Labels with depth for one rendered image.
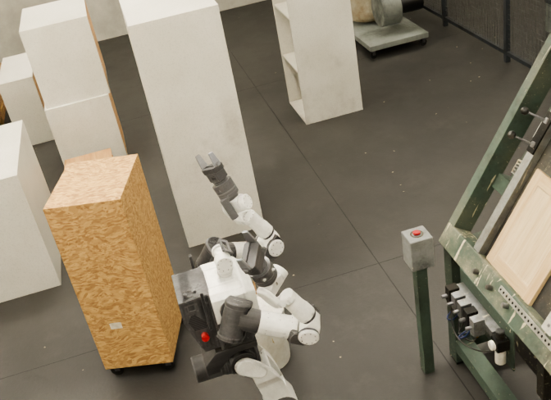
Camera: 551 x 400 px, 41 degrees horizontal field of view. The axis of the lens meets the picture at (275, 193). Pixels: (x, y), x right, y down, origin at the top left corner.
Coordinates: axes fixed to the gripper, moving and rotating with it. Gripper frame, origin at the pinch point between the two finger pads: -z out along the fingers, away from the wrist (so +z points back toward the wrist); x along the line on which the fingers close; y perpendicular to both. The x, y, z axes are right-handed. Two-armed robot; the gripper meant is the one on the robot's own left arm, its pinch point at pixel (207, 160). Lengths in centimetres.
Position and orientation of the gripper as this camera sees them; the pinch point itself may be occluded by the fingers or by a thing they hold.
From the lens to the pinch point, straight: 302.4
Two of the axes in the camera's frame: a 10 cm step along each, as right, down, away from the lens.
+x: 5.7, -0.7, -8.2
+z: 5.1, 8.1, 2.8
